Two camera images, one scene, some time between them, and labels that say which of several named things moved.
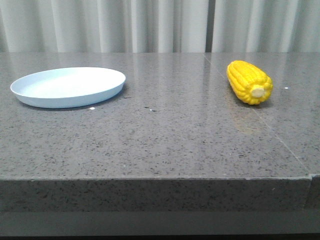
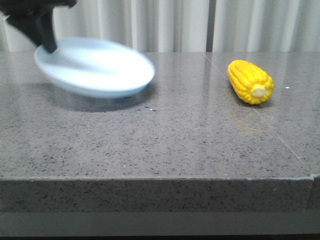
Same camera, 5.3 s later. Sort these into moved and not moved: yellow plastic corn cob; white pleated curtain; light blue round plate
Moved: light blue round plate
Not moved: white pleated curtain; yellow plastic corn cob
